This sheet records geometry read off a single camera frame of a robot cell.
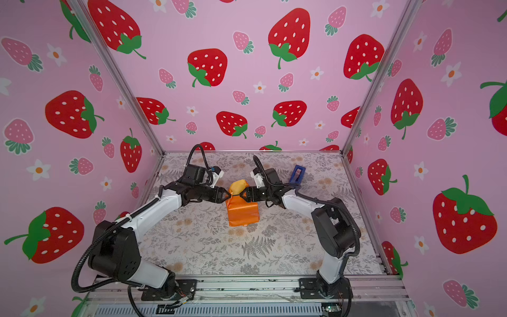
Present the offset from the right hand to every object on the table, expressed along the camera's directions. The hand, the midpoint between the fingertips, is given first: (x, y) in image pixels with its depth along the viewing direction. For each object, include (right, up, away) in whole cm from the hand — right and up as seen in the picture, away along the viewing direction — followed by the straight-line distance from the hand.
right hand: (242, 197), depth 89 cm
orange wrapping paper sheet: (0, -7, -2) cm, 7 cm away
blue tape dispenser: (+28, +10, +15) cm, 33 cm away
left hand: (-7, +2, -2) cm, 7 cm away
